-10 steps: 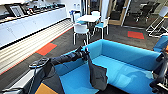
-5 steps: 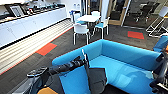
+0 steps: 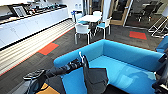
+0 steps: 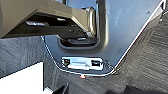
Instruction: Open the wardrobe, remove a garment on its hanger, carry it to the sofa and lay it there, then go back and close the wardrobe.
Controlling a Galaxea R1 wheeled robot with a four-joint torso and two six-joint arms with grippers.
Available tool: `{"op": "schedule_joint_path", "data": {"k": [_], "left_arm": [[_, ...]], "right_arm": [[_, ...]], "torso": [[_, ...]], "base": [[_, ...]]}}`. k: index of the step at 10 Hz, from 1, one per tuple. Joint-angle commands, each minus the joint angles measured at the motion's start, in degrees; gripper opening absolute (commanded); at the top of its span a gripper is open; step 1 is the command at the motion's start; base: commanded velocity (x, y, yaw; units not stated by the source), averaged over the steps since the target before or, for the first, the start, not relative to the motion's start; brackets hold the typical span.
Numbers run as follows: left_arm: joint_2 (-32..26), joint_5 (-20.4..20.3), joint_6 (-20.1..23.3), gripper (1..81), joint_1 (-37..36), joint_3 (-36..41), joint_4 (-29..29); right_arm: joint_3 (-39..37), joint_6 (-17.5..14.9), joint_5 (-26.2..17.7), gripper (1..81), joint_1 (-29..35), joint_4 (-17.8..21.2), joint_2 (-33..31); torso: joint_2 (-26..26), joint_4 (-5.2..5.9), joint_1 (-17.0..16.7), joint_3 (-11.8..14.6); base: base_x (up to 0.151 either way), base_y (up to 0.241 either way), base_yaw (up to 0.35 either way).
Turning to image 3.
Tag white clothes hanger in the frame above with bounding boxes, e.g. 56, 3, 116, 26
77, 50, 85, 65

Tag black t-shirt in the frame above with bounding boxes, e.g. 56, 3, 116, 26
81, 53, 110, 94

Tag blue trash bin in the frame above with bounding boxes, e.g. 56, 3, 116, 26
69, 9, 83, 24

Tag square white table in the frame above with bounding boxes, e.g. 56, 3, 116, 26
77, 13, 103, 25

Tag white kitchen counter cabinets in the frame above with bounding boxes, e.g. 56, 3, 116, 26
0, 6, 74, 50

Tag large blue sofa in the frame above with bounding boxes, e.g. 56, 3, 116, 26
52, 38, 168, 94

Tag wooden framed glass door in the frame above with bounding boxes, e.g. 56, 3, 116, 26
109, 0, 134, 28
88, 0, 105, 15

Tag black framed picture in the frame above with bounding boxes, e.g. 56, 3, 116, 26
12, 4, 29, 19

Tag small blue armchair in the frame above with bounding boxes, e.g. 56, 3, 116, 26
154, 34, 168, 55

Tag black office chair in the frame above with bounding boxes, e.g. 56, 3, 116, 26
139, 3, 158, 21

